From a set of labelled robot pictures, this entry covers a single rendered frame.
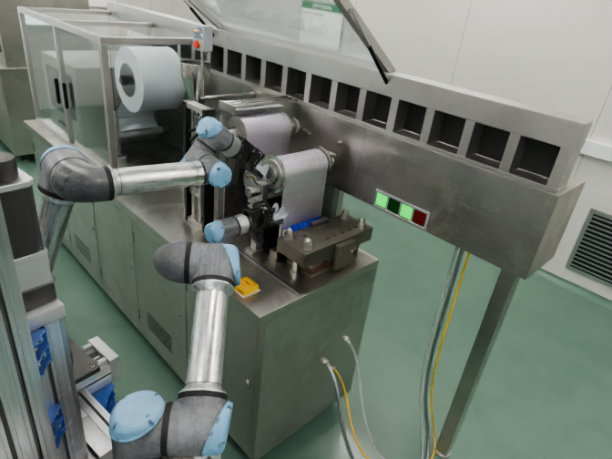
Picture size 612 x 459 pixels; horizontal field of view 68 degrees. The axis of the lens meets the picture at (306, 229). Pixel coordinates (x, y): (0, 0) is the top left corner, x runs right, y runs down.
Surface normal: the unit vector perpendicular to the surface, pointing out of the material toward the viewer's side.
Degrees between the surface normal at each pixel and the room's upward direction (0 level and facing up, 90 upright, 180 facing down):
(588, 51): 90
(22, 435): 90
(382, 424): 0
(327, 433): 0
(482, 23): 90
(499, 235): 90
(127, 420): 7
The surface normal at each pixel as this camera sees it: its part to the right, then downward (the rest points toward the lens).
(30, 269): 0.77, 0.37
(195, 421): 0.14, -0.52
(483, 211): -0.72, 0.26
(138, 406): -0.02, -0.88
